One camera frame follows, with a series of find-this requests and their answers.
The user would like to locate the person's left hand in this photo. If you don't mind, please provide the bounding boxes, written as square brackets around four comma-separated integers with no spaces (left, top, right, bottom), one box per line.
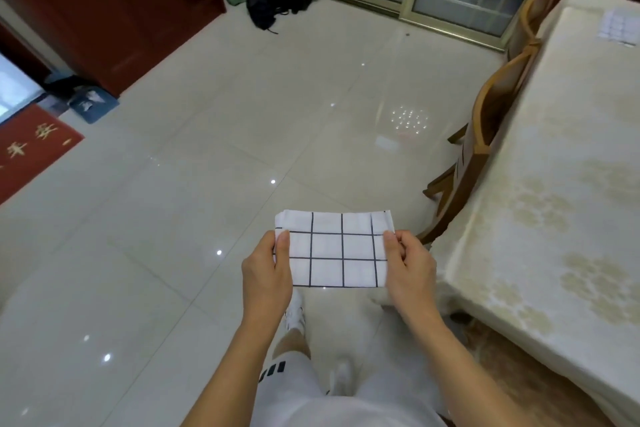
[241,230,294,311]

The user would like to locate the person's right hand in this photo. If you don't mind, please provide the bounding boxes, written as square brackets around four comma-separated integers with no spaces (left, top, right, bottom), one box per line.
[382,230,438,310]

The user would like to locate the white black-checked cloth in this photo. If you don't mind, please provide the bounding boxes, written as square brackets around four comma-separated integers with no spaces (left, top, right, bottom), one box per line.
[273,210,397,289]

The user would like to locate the person's right forearm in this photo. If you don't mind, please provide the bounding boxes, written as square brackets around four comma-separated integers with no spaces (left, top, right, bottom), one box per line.
[397,298,521,427]

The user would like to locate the person's left forearm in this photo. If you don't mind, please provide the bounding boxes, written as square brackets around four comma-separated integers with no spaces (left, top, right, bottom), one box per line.
[181,303,291,427]

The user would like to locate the person's white left shoe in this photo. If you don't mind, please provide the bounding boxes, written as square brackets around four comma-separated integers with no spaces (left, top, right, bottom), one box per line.
[284,289,307,333]

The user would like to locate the person's white shoe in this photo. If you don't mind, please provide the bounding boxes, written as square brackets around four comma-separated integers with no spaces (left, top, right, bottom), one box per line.
[284,289,307,333]
[327,358,355,397]

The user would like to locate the person's left leg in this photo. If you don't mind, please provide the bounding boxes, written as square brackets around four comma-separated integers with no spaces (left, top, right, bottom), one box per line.
[272,327,312,361]

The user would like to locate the wooden dining chair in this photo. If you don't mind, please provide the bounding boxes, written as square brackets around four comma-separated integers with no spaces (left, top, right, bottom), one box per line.
[416,45,543,245]
[506,0,565,61]

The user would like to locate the person's white right shoe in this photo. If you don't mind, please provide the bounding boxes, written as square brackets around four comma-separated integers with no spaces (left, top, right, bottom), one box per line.
[327,358,355,397]

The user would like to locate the person's white shorts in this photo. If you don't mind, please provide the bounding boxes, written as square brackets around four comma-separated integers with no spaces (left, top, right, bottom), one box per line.
[250,307,451,427]

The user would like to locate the cream floral tablecloth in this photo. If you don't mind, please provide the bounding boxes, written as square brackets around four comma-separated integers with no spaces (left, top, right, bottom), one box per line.
[431,0,640,427]

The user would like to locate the blue slipper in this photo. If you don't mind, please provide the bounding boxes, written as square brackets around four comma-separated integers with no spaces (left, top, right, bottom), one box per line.
[67,86,121,124]

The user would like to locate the black bag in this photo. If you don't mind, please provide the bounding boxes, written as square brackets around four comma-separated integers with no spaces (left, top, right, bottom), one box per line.
[245,0,321,35]

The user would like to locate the red door mat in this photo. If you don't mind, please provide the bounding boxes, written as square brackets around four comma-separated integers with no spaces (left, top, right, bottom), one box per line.
[0,104,85,206]

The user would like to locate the dark red wooden cabinet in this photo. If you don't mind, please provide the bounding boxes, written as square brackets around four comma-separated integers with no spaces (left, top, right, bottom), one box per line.
[0,0,227,98]

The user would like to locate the white checked folded cloth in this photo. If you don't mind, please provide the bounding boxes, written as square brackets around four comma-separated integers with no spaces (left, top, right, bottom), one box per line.
[598,8,640,47]

